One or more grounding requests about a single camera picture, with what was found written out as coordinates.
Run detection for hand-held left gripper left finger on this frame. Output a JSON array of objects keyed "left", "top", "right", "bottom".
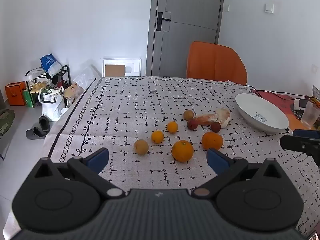
[{"left": 31, "top": 147, "right": 125, "bottom": 200}]

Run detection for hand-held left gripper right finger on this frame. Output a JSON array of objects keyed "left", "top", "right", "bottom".
[{"left": 191, "top": 148, "right": 288, "bottom": 200}]

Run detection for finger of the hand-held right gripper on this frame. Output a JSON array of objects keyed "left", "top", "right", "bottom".
[
  {"left": 279, "top": 134, "right": 320, "bottom": 161},
  {"left": 292, "top": 129, "right": 320, "bottom": 139}
]

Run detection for large orange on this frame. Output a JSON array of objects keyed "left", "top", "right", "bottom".
[
  {"left": 201, "top": 131, "right": 224, "bottom": 151},
  {"left": 171, "top": 140, "right": 194, "bottom": 163}
]

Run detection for peeled orange segment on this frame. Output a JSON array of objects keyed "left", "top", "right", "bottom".
[{"left": 193, "top": 114, "right": 219, "bottom": 126}]

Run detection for peeled whitish citrus piece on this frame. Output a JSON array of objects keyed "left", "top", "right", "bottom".
[{"left": 215, "top": 108, "right": 231, "bottom": 128}]

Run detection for white plate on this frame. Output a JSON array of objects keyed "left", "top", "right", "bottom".
[{"left": 235, "top": 93, "right": 290, "bottom": 133}]

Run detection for small orange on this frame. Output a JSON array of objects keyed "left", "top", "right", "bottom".
[
  {"left": 166, "top": 121, "right": 179, "bottom": 133},
  {"left": 151, "top": 130, "right": 165, "bottom": 144}
]

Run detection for clear plastic cup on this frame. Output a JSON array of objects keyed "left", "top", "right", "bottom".
[{"left": 300, "top": 100, "right": 320, "bottom": 130}]

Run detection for white charger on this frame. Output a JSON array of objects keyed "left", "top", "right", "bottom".
[{"left": 292, "top": 98, "right": 311, "bottom": 111}]

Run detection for snack bag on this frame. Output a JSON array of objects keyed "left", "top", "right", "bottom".
[{"left": 311, "top": 85, "right": 320, "bottom": 106}]

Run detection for red mat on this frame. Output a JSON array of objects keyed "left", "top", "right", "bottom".
[{"left": 250, "top": 89, "right": 320, "bottom": 130}]

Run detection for dark grey slipper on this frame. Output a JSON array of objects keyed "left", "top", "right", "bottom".
[
  {"left": 39, "top": 116, "right": 51, "bottom": 132},
  {"left": 26, "top": 127, "right": 47, "bottom": 140}
]

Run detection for white shopping bag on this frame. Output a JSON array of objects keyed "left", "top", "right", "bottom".
[{"left": 38, "top": 87, "right": 68, "bottom": 122}]

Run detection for white black patterned tablecloth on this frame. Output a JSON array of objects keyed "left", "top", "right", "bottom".
[{"left": 42, "top": 76, "right": 320, "bottom": 236}]

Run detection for brown paper bag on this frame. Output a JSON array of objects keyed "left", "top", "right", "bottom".
[{"left": 63, "top": 82, "right": 84, "bottom": 98}]

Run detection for clear plastic bag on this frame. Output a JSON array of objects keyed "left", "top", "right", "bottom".
[{"left": 73, "top": 65, "right": 97, "bottom": 91}]

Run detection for brown cardboard piece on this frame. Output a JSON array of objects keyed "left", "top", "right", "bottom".
[{"left": 105, "top": 64, "right": 126, "bottom": 78}]

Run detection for black shoe rack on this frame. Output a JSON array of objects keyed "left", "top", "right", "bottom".
[{"left": 26, "top": 65, "right": 72, "bottom": 107}]

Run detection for green box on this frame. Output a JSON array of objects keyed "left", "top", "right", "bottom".
[{"left": 23, "top": 89, "right": 36, "bottom": 108}]

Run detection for yellow slippers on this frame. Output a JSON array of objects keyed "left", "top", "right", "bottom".
[{"left": 30, "top": 81, "right": 47, "bottom": 93}]

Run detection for orange chair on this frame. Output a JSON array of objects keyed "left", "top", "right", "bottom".
[{"left": 186, "top": 41, "right": 248, "bottom": 86}]

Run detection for camouflage cloth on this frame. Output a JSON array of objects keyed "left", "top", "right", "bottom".
[{"left": 0, "top": 109, "right": 16, "bottom": 137}]

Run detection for white foam packaging board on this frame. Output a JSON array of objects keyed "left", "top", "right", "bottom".
[{"left": 102, "top": 58, "right": 142, "bottom": 78}]

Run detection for orange paper bag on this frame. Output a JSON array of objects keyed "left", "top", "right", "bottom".
[{"left": 4, "top": 81, "right": 27, "bottom": 106}]

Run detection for blue white bag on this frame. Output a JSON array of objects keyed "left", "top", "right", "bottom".
[{"left": 40, "top": 53, "right": 63, "bottom": 78}]

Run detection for grey door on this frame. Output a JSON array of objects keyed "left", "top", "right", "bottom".
[{"left": 146, "top": 0, "right": 225, "bottom": 78}]

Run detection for black cable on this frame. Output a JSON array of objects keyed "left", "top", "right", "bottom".
[{"left": 246, "top": 85, "right": 313, "bottom": 102}]

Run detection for black door handle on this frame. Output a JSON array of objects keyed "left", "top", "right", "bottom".
[{"left": 156, "top": 12, "right": 171, "bottom": 32}]

